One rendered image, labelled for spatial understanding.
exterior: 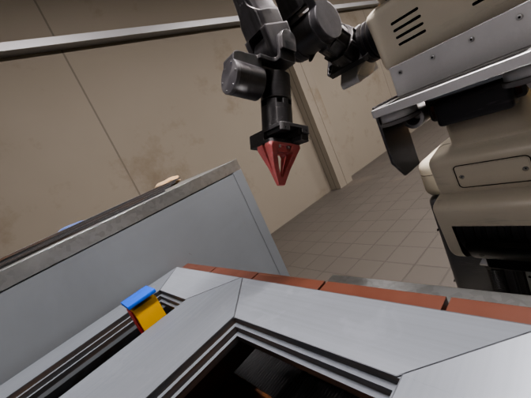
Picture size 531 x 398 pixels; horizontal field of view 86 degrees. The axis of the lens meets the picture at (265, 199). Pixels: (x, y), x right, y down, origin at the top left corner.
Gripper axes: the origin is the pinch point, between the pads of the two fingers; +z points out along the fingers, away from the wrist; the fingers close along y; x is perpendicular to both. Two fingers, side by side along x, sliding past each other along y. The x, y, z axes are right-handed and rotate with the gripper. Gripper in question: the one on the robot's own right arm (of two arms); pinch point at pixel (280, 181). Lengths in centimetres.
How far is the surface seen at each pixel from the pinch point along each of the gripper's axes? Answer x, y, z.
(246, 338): -10.4, 2.9, 24.1
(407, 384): -8.7, 26.5, 21.2
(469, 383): -6.7, 30.4, 20.3
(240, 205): 20, -49, 1
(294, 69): 212, -227, -186
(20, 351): -40, -44, 33
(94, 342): -27, -32, 31
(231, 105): 126, -243, -128
